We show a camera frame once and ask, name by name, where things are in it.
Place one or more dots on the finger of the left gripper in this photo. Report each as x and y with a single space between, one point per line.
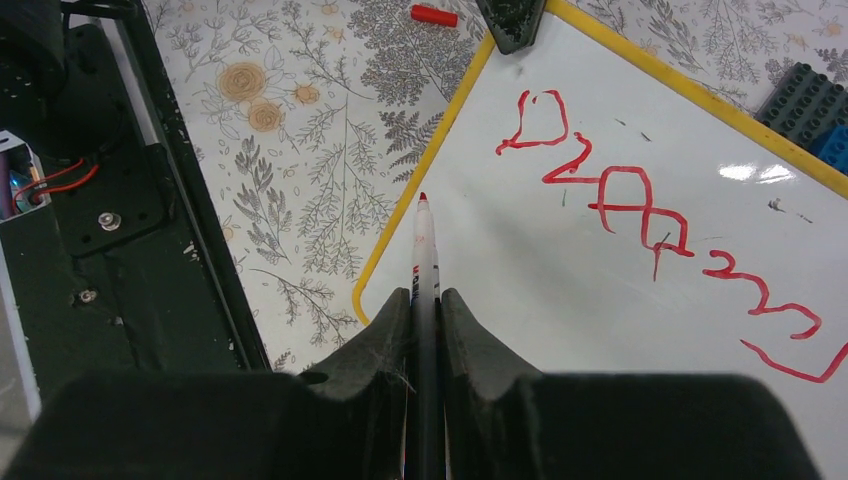
513 24

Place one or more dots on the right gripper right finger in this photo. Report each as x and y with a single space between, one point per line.
506 419

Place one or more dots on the yellow framed whiteboard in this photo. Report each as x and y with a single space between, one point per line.
599 211

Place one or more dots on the blue lego brick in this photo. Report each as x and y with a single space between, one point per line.
831 148

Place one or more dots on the white marker pen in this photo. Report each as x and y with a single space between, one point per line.
424 459

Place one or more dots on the floral tablecloth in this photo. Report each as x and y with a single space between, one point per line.
308 117

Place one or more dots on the grey lego baseplate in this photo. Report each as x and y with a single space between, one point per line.
804 106

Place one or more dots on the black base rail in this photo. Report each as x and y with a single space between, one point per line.
112 256

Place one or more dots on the red marker cap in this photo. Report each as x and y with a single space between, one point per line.
431 15

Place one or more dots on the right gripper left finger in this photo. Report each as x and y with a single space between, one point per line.
341 419

